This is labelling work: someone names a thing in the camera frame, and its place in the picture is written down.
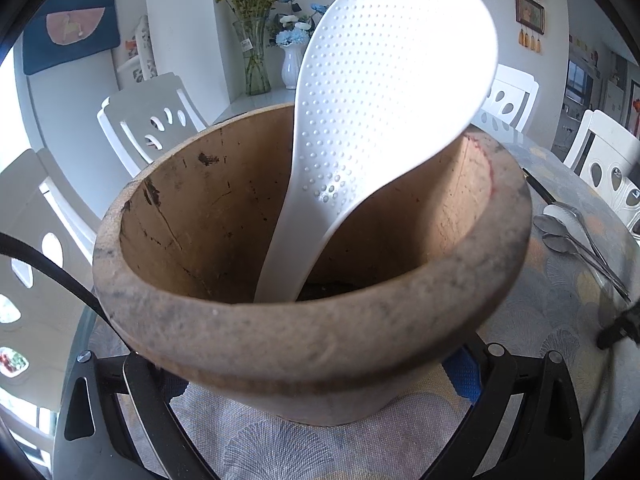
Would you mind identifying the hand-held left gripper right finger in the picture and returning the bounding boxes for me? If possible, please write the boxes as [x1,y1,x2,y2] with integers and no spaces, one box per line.
[440,342,586,480]

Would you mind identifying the white ribbed vase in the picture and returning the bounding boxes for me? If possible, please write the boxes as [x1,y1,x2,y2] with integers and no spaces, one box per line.
[281,42,307,91]

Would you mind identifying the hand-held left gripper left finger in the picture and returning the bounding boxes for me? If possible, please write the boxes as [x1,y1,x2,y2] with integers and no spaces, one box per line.
[52,350,221,480]

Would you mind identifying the floral printed storage rack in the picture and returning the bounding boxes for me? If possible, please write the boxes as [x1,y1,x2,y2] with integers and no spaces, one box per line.
[116,15,158,86]

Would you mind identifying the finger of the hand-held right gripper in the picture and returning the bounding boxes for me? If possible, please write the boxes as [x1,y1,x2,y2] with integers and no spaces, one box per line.
[596,299,640,352]

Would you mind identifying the black cable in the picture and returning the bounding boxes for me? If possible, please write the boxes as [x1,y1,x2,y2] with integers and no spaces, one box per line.
[0,231,138,358]

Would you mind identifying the white refrigerator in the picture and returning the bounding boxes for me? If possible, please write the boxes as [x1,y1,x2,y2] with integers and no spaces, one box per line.
[12,0,151,161]

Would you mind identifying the blue and white flowers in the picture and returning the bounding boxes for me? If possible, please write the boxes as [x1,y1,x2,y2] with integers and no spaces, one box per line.
[267,0,331,48]

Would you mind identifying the blue refrigerator cover cloth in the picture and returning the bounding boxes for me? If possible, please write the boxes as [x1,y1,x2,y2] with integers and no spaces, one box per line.
[22,0,121,76]

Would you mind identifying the wooden utensil holder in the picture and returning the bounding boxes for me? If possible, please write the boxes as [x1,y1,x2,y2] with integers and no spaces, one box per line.
[92,102,532,427]

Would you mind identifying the black chopstick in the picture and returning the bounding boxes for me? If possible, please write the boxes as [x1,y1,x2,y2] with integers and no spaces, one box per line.
[521,166,551,202]

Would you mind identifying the small dark framed picture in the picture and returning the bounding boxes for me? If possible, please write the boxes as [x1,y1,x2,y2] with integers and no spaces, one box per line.
[515,0,546,36]

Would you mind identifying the white dining chair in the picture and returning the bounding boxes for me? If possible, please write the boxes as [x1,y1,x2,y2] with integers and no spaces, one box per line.
[562,109,640,236]
[97,72,208,177]
[470,64,541,136]
[0,147,106,411]

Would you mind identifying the white rice paddle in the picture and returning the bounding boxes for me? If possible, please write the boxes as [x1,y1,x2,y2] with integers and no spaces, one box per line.
[255,0,501,303]

